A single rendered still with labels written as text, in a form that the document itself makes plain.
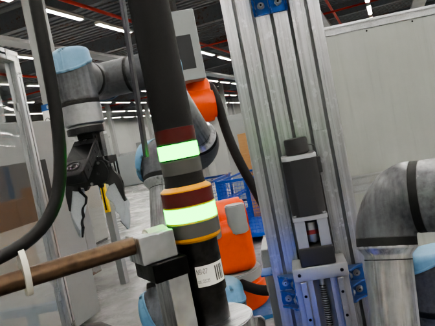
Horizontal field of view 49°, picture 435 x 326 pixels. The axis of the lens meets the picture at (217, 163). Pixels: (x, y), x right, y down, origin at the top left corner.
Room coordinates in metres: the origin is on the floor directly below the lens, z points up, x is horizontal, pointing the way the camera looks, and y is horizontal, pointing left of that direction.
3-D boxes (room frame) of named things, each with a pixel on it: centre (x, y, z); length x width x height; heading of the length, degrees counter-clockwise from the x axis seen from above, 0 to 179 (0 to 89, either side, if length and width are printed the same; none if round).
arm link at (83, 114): (0.94, 0.24, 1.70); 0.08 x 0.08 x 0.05
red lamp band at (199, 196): (0.40, 0.03, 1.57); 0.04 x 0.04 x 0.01
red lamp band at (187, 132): (0.40, 0.03, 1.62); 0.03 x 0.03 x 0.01
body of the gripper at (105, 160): (0.95, 0.24, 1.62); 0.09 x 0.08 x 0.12; 176
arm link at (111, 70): (1.04, 0.20, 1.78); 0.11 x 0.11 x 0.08; 78
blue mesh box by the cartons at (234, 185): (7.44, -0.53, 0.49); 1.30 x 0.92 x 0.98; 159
